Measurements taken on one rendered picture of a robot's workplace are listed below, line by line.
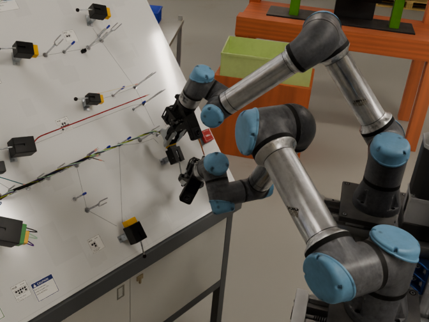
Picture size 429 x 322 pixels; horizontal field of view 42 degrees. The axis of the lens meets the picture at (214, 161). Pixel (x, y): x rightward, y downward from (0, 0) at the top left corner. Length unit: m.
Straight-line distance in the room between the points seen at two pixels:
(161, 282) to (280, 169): 1.02
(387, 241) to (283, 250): 2.21
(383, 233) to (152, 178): 1.02
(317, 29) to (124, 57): 0.86
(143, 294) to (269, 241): 1.51
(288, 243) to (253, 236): 0.22
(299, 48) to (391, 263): 0.67
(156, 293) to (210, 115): 0.83
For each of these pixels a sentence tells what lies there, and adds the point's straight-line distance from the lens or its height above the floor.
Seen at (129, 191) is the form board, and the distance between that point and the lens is 2.01.
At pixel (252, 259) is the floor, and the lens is 3.37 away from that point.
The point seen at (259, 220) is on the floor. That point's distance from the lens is 3.70.
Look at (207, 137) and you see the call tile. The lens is 2.26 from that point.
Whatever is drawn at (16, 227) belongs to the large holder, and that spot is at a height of 1.16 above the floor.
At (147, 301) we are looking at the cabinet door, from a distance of 2.23.
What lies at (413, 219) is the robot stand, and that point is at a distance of 1.56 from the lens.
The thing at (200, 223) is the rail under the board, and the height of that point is 0.86.
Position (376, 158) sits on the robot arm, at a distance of 1.74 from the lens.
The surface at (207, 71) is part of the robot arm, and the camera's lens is 1.88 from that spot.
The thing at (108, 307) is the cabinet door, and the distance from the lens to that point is 2.07.
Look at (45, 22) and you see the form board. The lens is 2.12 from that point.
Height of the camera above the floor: 2.13
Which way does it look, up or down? 30 degrees down
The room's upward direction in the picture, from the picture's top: 5 degrees clockwise
